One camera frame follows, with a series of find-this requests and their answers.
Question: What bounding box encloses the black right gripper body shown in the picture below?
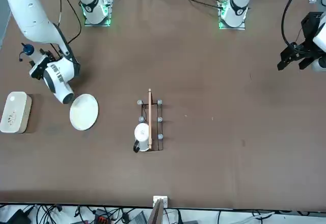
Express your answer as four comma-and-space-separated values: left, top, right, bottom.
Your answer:
34, 58, 56, 81

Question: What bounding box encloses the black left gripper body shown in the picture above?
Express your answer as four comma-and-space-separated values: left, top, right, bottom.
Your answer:
295, 12, 323, 57

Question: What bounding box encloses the white round plate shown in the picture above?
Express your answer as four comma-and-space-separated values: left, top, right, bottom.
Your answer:
69, 94, 99, 131

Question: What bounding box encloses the cream lunch box with print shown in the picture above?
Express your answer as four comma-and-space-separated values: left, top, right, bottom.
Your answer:
0, 91, 33, 134

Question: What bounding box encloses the black power adapter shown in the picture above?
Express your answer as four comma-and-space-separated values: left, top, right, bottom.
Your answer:
5, 208, 33, 224

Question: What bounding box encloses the red black device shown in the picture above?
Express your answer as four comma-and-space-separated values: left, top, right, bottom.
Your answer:
94, 210, 113, 224

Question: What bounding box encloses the wooden board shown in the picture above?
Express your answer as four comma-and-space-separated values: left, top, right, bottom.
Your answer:
149, 199, 165, 224

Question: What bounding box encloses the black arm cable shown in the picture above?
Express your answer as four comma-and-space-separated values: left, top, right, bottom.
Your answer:
281, 0, 306, 50

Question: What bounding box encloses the black wire cup rack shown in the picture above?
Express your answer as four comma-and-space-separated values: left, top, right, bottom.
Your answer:
137, 88, 165, 151

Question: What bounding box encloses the white mug black handle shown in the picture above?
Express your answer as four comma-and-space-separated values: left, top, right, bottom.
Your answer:
132, 123, 151, 153

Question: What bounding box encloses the white wall socket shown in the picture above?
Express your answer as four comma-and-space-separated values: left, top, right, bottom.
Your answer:
153, 195, 169, 208

